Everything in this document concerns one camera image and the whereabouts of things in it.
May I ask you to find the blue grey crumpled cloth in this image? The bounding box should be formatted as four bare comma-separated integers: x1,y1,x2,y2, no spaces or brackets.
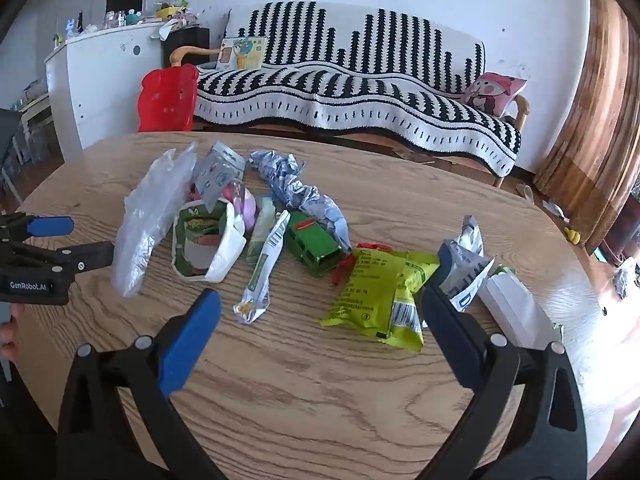
248,150,353,252

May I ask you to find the green white wrapper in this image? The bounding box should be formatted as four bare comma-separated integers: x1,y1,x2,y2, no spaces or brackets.
245,195,277,266

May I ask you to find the white green sachet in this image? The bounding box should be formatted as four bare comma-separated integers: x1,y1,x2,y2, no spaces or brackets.
234,210,292,325

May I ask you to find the red bag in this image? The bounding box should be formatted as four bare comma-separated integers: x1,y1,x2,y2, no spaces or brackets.
137,64,200,134

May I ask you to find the white green snack bag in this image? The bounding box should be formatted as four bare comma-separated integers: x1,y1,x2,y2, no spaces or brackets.
171,199,248,284

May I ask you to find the white box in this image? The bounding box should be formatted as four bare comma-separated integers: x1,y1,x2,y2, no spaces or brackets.
477,272,564,347

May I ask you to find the green carton box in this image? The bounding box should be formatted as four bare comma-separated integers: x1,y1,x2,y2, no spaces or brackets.
284,210,347,280

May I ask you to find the red wrapper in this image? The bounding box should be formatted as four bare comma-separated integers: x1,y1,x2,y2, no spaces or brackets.
331,242,396,287

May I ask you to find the person's left hand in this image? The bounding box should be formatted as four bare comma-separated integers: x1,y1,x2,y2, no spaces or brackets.
0,304,24,364

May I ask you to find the wooden sofa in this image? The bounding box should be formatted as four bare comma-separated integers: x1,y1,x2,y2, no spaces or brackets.
169,1,532,189

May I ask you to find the pile of small toys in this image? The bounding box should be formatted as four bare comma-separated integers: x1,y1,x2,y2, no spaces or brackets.
52,0,202,41

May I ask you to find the yellow green snack packet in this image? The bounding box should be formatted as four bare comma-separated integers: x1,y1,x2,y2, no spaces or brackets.
320,247,441,354

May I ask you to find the picture book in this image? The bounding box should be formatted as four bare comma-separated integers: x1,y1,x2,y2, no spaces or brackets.
216,36,267,72

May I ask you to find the pink cushion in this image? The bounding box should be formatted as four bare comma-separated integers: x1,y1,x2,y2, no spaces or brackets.
460,72,530,120

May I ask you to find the white blue crumpled wrapper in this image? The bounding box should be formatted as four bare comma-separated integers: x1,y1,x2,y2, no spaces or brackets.
437,215,497,314

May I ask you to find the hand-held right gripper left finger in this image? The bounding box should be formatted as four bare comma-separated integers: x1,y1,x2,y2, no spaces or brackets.
56,288,223,480

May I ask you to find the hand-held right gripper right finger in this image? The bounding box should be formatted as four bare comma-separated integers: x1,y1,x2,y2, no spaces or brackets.
420,272,589,480

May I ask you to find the white cabinet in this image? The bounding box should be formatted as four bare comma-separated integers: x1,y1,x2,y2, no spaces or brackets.
44,22,169,161

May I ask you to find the crumpled pink purple wrapper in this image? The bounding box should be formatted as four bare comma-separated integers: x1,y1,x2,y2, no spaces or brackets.
222,183,259,234

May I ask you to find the silver blue cookie packet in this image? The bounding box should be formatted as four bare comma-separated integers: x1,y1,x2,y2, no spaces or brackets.
192,142,247,209

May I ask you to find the black white patterned blanket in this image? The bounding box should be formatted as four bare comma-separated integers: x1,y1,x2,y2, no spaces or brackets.
192,1,522,177

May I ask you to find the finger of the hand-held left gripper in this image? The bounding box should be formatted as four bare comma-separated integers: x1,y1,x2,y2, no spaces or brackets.
0,212,75,241
10,240,116,274

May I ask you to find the clear plastic bag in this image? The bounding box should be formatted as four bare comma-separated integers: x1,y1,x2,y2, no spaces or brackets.
111,142,199,300

